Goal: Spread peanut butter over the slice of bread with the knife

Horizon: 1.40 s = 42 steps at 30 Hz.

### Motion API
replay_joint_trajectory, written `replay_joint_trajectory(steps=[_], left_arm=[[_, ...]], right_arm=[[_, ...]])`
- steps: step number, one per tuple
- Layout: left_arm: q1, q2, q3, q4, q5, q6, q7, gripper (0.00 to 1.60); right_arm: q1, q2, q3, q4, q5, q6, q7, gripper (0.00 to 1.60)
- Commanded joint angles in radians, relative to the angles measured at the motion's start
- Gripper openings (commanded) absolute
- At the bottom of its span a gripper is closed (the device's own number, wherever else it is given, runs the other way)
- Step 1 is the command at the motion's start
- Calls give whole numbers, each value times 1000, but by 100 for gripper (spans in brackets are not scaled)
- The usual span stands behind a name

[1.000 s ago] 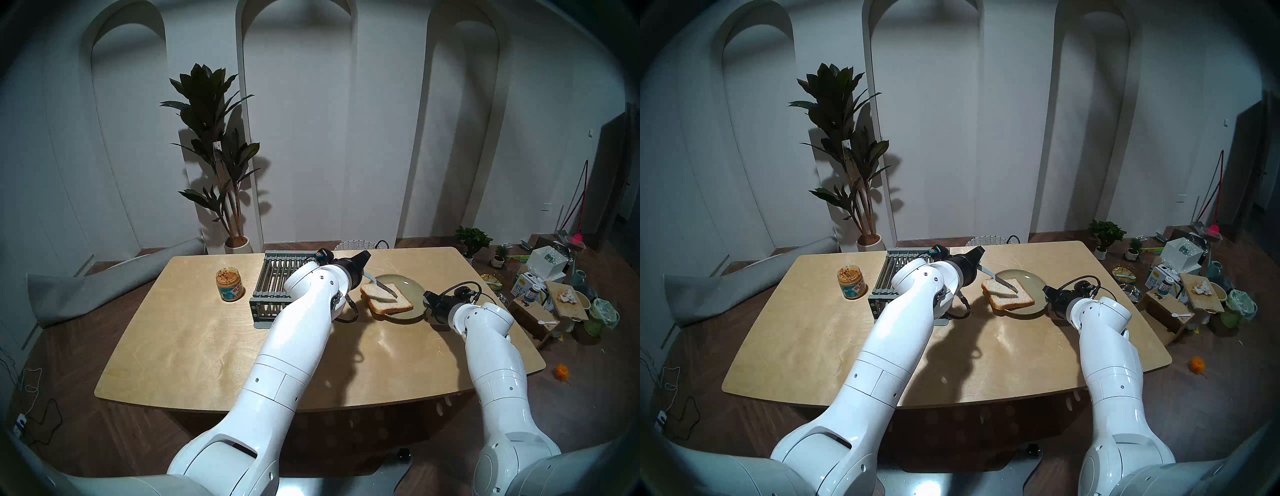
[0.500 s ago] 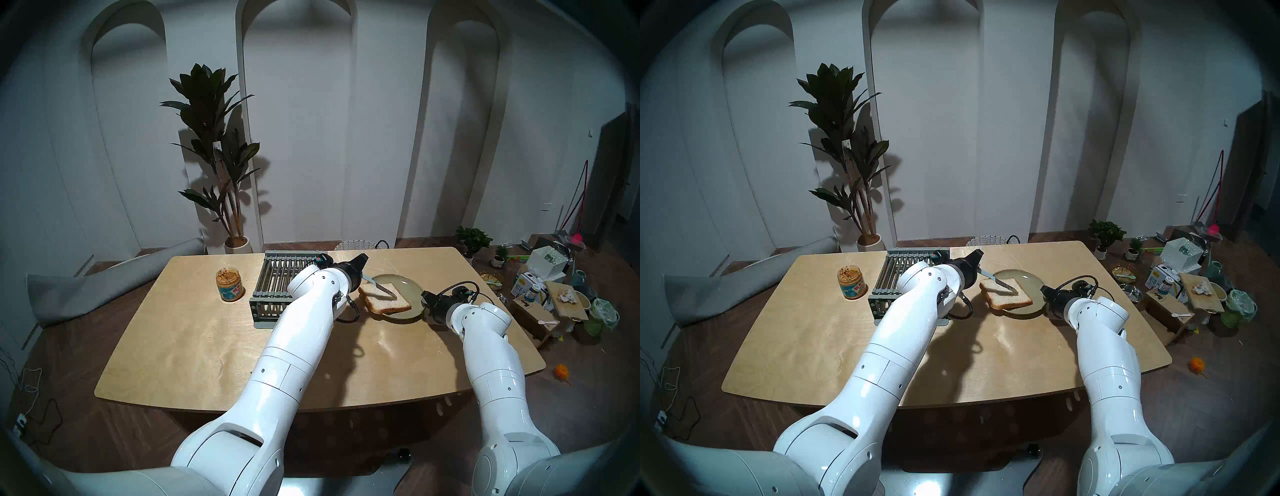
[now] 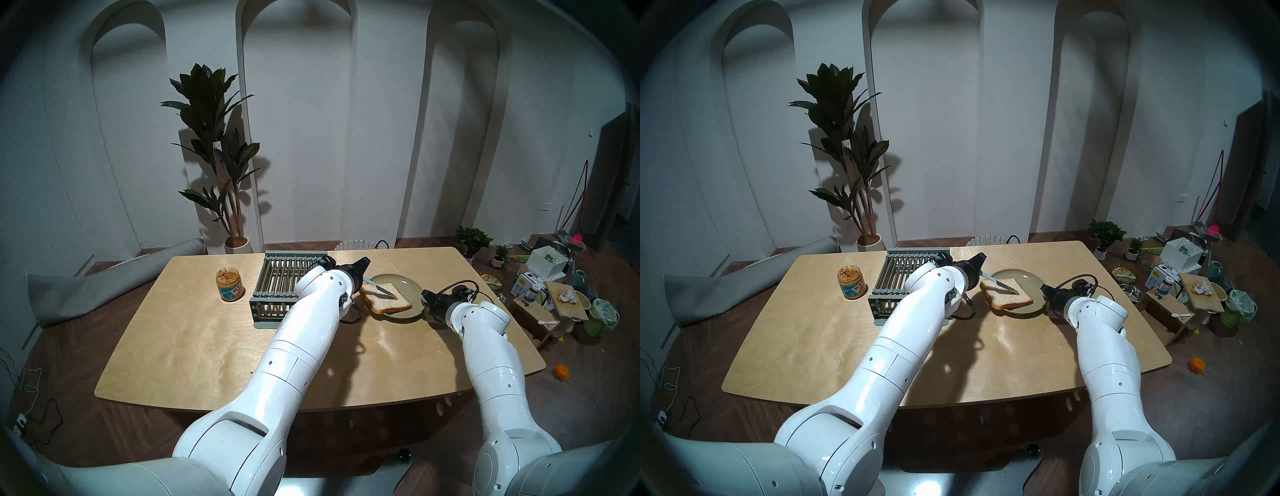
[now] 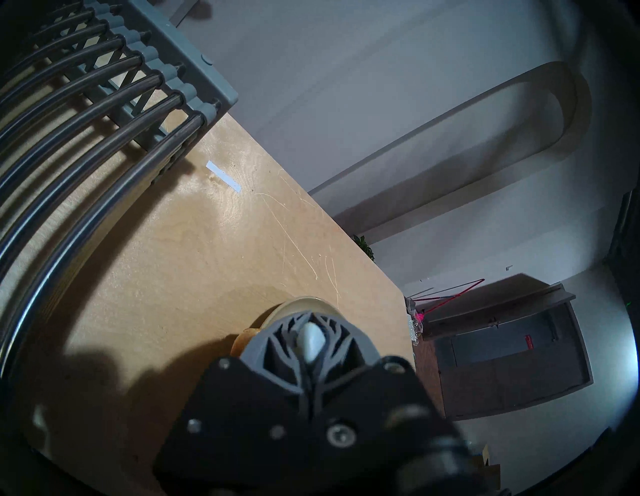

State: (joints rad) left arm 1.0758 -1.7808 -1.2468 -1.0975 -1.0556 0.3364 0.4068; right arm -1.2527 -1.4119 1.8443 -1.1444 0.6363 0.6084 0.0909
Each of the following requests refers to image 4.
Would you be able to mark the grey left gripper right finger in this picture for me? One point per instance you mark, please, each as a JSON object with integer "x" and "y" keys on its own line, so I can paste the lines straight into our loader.
{"x": 370, "y": 395}

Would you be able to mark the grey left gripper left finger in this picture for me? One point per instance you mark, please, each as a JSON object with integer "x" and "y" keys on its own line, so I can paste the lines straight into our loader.
{"x": 240, "y": 415}

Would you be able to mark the pale blue butter knife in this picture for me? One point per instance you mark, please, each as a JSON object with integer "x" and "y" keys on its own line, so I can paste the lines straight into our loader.
{"x": 311, "y": 342}

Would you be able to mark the pale green ceramic plate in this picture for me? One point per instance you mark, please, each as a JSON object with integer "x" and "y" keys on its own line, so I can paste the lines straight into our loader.
{"x": 300, "y": 303}

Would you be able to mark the white bread slice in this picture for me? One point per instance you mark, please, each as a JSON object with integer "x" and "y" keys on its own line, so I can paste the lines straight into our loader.
{"x": 246, "y": 342}

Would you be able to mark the small bushy potted plant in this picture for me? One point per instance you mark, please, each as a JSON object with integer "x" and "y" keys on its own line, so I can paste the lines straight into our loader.
{"x": 365, "y": 247}

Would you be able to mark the white tape strip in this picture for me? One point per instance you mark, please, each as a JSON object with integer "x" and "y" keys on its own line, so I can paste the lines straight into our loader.
{"x": 224, "y": 177}

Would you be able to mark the grey metal dish rack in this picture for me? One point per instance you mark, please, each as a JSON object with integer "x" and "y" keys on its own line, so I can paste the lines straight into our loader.
{"x": 190, "y": 55}

